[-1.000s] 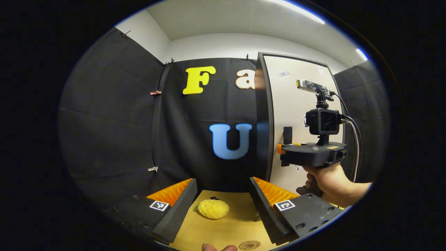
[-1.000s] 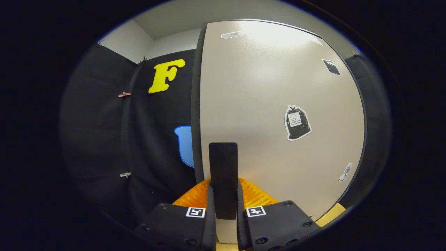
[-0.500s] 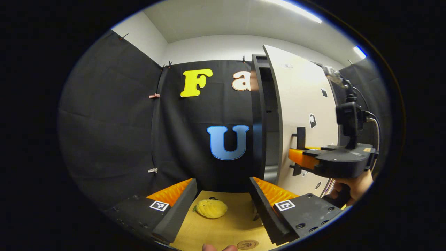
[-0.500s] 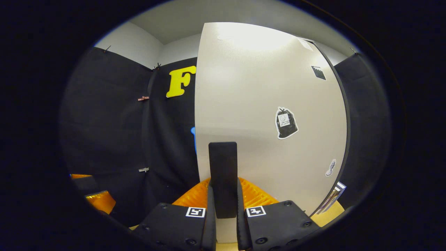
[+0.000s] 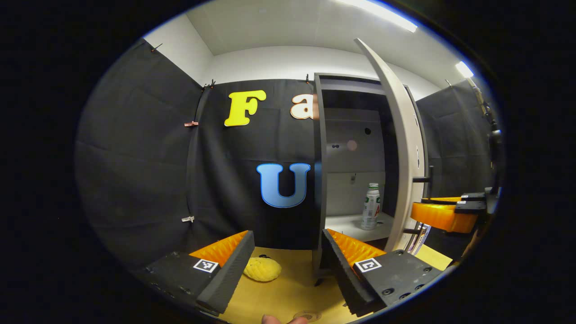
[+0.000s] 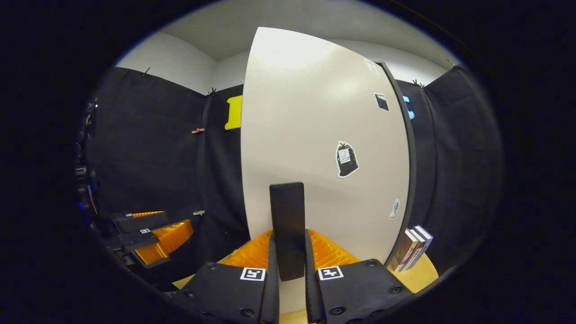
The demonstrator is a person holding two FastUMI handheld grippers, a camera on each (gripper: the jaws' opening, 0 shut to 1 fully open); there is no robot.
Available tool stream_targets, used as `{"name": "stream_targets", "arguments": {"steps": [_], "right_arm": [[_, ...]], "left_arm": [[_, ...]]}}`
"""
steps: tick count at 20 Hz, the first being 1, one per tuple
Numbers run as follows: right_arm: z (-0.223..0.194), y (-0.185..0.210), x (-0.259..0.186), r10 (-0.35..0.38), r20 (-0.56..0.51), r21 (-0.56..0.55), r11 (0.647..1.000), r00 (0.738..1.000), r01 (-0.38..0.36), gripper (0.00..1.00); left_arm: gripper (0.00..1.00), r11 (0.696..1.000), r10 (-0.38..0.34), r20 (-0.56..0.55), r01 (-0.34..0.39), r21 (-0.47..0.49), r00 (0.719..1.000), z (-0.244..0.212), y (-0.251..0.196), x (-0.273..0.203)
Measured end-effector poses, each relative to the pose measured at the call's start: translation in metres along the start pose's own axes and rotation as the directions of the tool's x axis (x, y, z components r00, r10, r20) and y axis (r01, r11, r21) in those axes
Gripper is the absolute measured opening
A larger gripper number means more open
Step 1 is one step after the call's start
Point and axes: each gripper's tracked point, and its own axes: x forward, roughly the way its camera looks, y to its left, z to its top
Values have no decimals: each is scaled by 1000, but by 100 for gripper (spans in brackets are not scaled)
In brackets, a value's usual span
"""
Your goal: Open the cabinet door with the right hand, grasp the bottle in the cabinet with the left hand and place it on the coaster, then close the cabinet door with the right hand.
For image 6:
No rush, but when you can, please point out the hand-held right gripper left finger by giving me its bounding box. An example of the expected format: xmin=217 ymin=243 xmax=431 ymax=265
xmin=166 ymin=229 xmax=280 ymax=324

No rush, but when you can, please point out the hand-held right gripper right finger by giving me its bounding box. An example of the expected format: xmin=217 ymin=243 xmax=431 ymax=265
xmin=305 ymin=229 xmax=414 ymax=324

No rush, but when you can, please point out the black door handle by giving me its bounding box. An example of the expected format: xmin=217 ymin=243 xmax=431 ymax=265
xmin=269 ymin=181 xmax=306 ymax=282

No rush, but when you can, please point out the dark grey cabinet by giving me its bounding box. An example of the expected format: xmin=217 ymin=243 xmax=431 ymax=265
xmin=376 ymin=61 xmax=418 ymax=266

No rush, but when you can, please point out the beige cabinet door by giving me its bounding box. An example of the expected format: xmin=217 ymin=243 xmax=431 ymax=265
xmin=241 ymin=27 xmax=411 ymax=314

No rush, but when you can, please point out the black backdrop cloth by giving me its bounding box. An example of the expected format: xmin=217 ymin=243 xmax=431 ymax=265
xmin=79 ymin=65 xmax=502 ymax=288

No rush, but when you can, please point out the upright book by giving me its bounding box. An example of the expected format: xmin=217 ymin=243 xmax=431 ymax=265
xmin=412 ymin=225 xmax=433 ymax=266
xmin=389 ymin=229 xmax=417 ymax=272
xmin=403 ymin=227 xmax=426 ymax=270

